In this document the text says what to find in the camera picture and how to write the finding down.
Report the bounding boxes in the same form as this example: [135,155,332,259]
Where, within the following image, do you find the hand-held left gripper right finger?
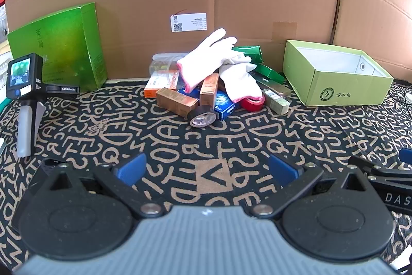
[248,153,376,219]

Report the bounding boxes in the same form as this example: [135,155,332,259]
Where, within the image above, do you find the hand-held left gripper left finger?
[39,153,168,219]

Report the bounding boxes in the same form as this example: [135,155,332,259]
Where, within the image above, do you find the light green box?
[282,39,394,107]

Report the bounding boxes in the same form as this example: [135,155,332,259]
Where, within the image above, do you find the blue box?
[177,86,240,121]

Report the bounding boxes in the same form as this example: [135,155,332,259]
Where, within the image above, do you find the green packet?
[232,46,264,64]
[251,64,287,85]

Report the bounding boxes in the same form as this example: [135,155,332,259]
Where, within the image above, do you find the clear plastic cup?
[149,53,190,79]

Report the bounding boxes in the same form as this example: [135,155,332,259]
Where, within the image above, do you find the black letter-print mat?
[0,75,412,275]

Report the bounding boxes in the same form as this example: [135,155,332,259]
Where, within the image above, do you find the pale olive box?
[262,91,290,116]

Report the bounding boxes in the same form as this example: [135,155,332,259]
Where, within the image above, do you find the red tape roll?
[240,95,266,113]

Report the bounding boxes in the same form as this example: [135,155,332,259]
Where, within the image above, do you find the dark olive box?
[257,82,292,100]

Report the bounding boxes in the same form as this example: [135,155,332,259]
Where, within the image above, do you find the brown carton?
[156,87,200,117]
[200,73,221,108]

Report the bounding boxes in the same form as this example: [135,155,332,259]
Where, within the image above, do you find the orange box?
[144,70,181,98]

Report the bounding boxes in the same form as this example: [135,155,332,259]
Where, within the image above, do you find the black tape roll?
[187,105,219,128]

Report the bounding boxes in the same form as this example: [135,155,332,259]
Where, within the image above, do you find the white knit glove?
[176,28,252,93]
[219,62,264,103]

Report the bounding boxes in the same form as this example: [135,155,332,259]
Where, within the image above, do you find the black handheld device with screen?
[6,53,80,158]

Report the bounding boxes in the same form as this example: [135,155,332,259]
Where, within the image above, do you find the shiny green box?
[7,2,108,93]

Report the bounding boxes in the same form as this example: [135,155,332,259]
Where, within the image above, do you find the white shipping label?
[170,12,208,33]

